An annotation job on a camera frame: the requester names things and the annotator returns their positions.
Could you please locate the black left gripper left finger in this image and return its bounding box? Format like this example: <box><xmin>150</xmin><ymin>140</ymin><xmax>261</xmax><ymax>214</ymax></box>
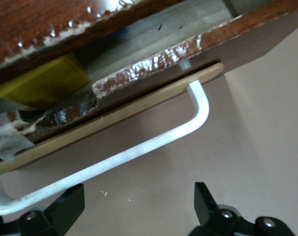
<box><xmin>0</xmin><ymin>183</ymin><xmax>85</xmax><ymax>236</ymax></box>

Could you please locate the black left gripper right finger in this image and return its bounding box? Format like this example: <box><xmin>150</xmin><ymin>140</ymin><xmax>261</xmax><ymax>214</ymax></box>
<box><xmin>189</xmin><ymin>182</ymin><xmax>297</xmax><ymax>236</ymax></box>

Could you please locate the wooden drawer with white handle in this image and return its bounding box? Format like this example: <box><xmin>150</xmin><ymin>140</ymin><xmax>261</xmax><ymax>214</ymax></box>
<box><xmin>0</xmin><ymin>0</ymin><xmax>298</xmax><ymax>216</ymax></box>

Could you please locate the yellow block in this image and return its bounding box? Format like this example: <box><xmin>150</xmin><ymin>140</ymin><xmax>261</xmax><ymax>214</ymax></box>
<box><xmin>0</xmin><ymin>54</ymin><xmax>92</xmax><ymax>110</ymax></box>

